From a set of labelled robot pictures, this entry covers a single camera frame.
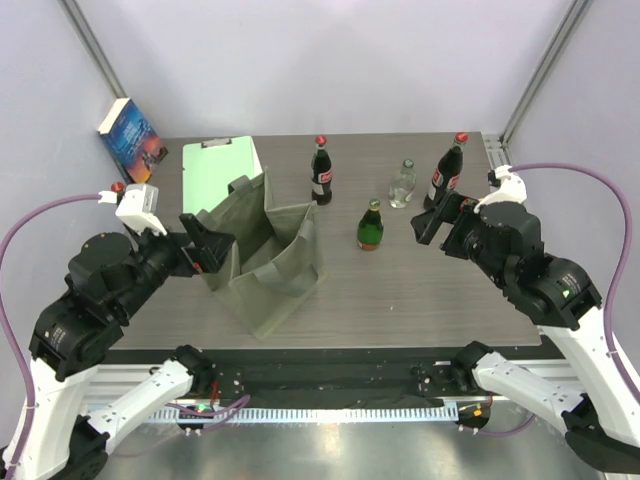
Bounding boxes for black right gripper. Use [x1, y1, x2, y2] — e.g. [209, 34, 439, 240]
[411, 189, 510, 290]

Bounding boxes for clear glass bottle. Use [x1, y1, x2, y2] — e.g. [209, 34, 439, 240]
[389, 159, 417, 209]

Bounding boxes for tall cola bottle red cap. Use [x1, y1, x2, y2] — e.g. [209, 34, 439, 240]
[423, 132, 469, 211]

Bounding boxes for green glass bottle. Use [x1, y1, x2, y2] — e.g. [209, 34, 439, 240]
[356, 199, 384, 251]

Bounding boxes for olive green canvas bag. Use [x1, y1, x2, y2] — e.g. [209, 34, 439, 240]
[196, 171, 326, 340]

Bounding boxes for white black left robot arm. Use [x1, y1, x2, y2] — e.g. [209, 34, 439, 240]
[1, 214, 235, 479]

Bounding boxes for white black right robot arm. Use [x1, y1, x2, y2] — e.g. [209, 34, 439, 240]
[410, 191, 639, 474]

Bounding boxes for green clipboard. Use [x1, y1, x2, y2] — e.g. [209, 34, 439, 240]
[182, 136, 262, 214]

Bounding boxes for small cola bottle red cap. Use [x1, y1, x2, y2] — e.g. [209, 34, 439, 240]
[311, 135, 333, 206]

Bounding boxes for blue paperback book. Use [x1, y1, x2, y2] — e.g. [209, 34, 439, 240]
[97, 97, 168, 183]

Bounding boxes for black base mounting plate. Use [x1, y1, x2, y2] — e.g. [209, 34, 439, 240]
[215, 362, 482, 409]

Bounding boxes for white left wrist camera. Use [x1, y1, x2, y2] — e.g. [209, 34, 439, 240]
[98, 184, 168, 236]

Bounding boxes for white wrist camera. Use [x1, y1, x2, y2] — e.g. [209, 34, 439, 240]
[98, 184, 168, 236]
[474, 165, 527, 214]

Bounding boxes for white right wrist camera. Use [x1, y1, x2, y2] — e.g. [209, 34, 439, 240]
[474, 165, 527, 214]

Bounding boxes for cola bottle near left wall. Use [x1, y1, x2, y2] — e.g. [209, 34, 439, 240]
[110, 182, 125, 194]

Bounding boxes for slotted cable duct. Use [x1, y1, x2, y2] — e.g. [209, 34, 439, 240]
[146, 402, 459, 425]

